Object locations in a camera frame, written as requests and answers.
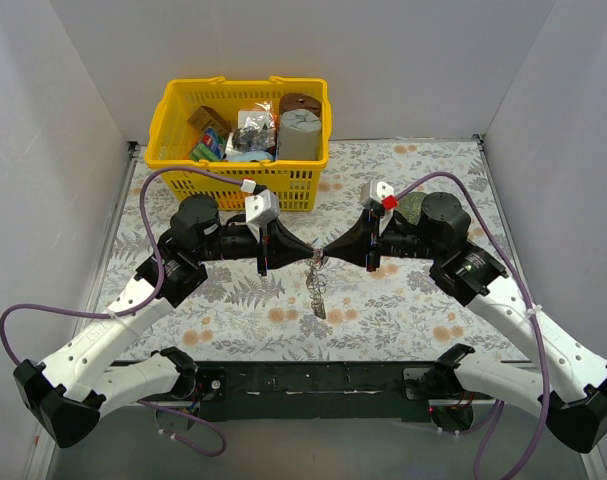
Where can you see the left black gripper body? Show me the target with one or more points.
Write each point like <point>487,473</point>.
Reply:
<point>264,248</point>

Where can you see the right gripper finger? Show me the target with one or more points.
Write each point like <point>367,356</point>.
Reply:
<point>363,232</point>
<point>354,254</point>

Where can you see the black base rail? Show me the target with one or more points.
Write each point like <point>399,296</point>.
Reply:
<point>288,390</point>

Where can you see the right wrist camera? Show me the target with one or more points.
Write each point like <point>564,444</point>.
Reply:
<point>379,197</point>

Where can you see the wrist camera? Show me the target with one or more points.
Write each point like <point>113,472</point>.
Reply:
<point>261,206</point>
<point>379,197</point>

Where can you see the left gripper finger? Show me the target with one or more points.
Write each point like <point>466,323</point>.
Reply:
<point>281,243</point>
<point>281,257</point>

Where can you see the brown cylinder roll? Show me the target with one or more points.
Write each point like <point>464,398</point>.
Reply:
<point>299,101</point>

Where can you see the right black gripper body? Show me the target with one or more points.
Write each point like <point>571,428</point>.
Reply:
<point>372,246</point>

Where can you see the green snack packet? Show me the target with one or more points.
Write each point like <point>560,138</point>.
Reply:
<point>210,146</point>

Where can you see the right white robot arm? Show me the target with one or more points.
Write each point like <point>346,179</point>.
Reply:
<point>570,382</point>

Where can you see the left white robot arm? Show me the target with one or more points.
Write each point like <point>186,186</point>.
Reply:
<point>70,390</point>

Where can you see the green woven ball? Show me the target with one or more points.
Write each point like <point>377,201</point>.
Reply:
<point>410,206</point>

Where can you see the metal ring disc with keyrings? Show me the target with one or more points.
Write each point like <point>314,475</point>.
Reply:
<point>316,283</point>

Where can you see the brown cardboard box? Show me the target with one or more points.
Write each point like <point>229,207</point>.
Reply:
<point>205,117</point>

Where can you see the silver foil bag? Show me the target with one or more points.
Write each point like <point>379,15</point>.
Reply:
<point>255,131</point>

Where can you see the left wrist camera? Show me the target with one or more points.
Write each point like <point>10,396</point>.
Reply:
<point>261,206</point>

